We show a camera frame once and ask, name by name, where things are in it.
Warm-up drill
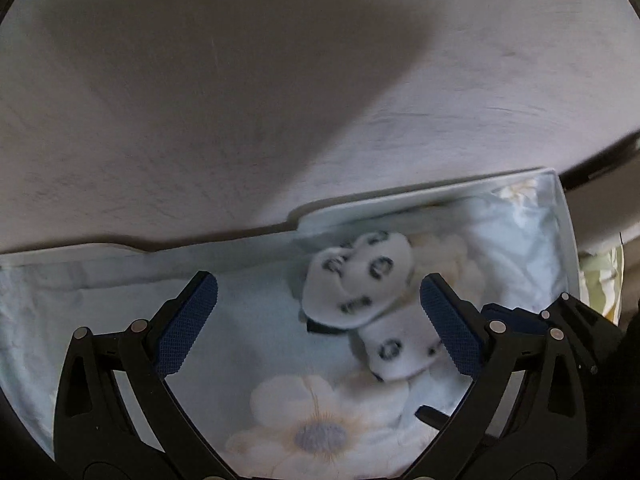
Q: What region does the light blue floral cloth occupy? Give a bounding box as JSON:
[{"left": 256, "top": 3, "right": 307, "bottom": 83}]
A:
[{"left": 0, "top": 167, "right": 577, "bottom": 480}]

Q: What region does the beige sofa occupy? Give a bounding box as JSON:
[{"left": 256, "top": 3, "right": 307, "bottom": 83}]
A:
[{"left": 560, "top": 140, "right": 640, "bottom": 256}]

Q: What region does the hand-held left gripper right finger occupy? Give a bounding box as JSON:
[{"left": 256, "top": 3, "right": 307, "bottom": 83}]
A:
[{"left": 402, "top": 273, "right": 588, "bottom": 480}]

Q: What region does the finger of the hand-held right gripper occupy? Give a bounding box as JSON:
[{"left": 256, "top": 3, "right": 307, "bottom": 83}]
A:
[
  {"left": 480, "top": 292, "right": 623, "bottom": 376},
  {"left": 416, "top": 406, "right": 453, "bottom": 427}
]

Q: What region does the yellow green floral blanket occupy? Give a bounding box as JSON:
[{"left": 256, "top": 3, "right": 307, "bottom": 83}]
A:
[{"left": 577, "top": 247, "right": 627, "bottom": 323}]

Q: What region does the white panda print sock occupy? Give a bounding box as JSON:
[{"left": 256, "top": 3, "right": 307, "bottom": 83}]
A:
[
  {"left": 356, "top": 305, "right": 447, "bottom": 382},
  {"left": 299, "top": 231, "right": 415, "bottom": 330}
]

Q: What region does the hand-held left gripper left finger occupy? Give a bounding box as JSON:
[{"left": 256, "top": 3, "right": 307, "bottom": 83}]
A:
[{"left": 52, "top": 271, "right": 236, "bottom": 480}]

